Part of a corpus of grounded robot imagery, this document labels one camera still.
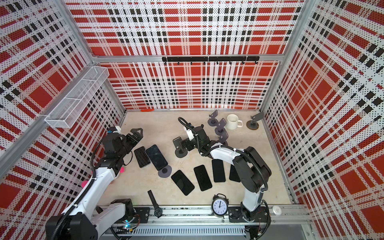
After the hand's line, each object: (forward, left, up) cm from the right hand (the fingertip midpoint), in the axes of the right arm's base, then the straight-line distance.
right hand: (185, 141), depth 89 cm
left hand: (-2, +24, +9) cm, 26 cm away
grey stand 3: (+15, -24, -10) cm, 30 cm away
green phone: (-14, -20, -11) cm, 27 cm away
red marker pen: (+41, +37, -14) cm, 57 cm away
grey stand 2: (-1, +4, -12) cm, 13 cm away
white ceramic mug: (+19, -33, -5) cm, 38 cm away
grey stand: (-15, +12, -11) cm, 22 cm away
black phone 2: (-21, +1, -11) cm, 24 cm away
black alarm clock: (-34, -19, -9) cm, 40 cm away
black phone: (-12, +15, -1) cm, 19 cm away
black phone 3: (-19, -11, -11) cm, 25 cm away
